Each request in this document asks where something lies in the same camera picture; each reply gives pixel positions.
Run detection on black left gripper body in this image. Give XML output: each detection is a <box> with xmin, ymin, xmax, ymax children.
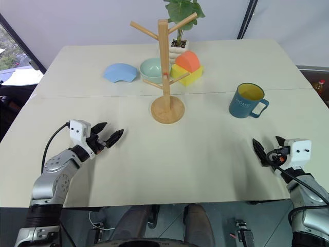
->
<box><xmin>86</xmin><ymin>132</ymin><xmax>107</xmax><ymax>155</ymax></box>

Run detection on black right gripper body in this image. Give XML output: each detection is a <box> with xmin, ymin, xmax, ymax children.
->
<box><xmin>266</xmin><ymin>145</ymin><xmax>291</xmax><ymax>169</ymax></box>

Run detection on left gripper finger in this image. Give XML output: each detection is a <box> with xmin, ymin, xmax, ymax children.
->
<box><xmin>105</xmin><ymin>128</ymin><xmax>125</xmax><ymax>149</ymax></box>
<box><xmin>92</xmin><ymin>122</ymin><xmax>108</xmax><ymax>135</ymax></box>

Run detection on wooden mug tree stand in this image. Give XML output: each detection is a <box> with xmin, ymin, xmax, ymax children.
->
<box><xmin>130</xmin><ymin>12</ymin><xmax>198</xmax><ymax>125</ymax></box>

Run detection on teal mug yellow inside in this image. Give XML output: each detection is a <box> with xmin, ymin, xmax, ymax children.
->
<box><xmin>228</xmin><ymin>82</ymin><xmax>270</xmax><ymax>119</ymax></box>

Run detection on blue plate piece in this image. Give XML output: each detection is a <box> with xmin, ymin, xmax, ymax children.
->
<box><xmin>103</xmin><ymin>63</ymin><xmax>141</xmax><ymax>84</ymax></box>

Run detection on yellow bottle red cap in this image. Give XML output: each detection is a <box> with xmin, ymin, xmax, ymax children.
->
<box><xmin>313</xmin><ymin>79</ymin><xmax>329</xmax><ymax>104</ymax></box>

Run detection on dark side table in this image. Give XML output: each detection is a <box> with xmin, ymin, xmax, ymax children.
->
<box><xmin>295</xmin><ymin>65</ymin><xmax>329</xmax><ymax>109</ymax></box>

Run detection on pale green bowl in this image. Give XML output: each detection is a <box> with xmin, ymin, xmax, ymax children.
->
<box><xmin>139</xmin><ymin>57</ymin><xmax>166</xmax><ymax>84</ymax></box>

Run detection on dark grey rounded shape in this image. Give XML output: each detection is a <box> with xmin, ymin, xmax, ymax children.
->
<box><xmin>182</xmin><ymin>204</ymin><xmax>216</xmax><ymax>247</ymax></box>
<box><xmin>112</xmin><ymin>204</ymin><xmax>160</xmax><ymax>247</ymax></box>

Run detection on white ribbed plant pot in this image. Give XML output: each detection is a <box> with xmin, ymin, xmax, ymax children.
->
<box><xmin>169</xmin><ymin>39</ymin><xmax>190</xmax><ymax>65</ymax></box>

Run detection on orange half-round block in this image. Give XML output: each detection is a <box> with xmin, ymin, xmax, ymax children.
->
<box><xmin>174</xmin><ymin>50</ymin><xmax>201</xmax><ymax>73</ymax></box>

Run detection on black curved rim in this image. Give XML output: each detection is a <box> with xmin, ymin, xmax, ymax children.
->
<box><xmin>96</xmin><ymin>237</ymin><xmax>187</xmax><ymax>247</ymax></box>

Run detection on black slanted pole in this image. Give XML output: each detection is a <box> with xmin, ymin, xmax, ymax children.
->
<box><xmin>236</xmin><ymin>0</ymin><xmax>259</xmax><ymax>40</ymax></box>

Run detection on green leafy plant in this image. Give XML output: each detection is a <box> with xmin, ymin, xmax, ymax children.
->
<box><xmin>163</xmin><ymin>0</ymin><xmax>206</xmax><ymax>47</ymax></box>

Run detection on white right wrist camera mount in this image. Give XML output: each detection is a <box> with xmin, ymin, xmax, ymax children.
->
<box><xmin>279</xmin><ymin>138</ymin><xmax>313</xmax><ymax>170</ymax></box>

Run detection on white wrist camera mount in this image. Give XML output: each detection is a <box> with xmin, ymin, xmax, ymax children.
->
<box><xmin>279</xmin><ymin>138</ymin><xmax>313</xmax><ymax>170</ymax></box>
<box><xmin>69</xmin><ymin>119</ymin><xmax>93</xmax><ymax>158</ymax></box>

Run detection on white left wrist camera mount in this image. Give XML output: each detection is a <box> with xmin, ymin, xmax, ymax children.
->
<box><xmin>69</xmin><ymin>119</ymin><xmax>93</xmax><ymax>158</ymax></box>

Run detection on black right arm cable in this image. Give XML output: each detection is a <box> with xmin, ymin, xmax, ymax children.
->
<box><xmin>266</xmin><ymin>150</ymin><xmax>329</xmax><ymax>206</ymax></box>

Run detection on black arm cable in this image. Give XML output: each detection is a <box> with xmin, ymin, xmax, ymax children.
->
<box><xmin>41</xmin><ymin>122</ymin><xmax>71</xmax><ymax>173</ymax></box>
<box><xmin>266</xmin><ymin>150</ymin><xmax>329</xmax><ymax>206</ymax></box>

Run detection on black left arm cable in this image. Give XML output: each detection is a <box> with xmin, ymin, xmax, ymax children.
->
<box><xmin>41</xmin><ymin>122</ymin><xmax>71</xmax><ymax>173</ymax></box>

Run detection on thin white cable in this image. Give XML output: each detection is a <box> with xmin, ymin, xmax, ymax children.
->
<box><xmin>88</xmin><ymin>210</ymin><xmax>116</xmax><ymax>232</ymax></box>

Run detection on black floor bracket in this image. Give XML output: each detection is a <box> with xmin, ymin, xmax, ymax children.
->
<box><xmin>88</xmin><ymin>222</ymin><xmax>106</xmax><ymax>244</ymax></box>
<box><xmin>234</xmin><ymin>218</ymin><xmax>255</xmax><ymax>247</ymax></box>

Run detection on black window frame bar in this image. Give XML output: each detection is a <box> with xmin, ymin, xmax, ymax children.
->
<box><xmin>0</xmin><ymin>12</ymin><xmax>48</xmax><ymax>75</ymax></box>

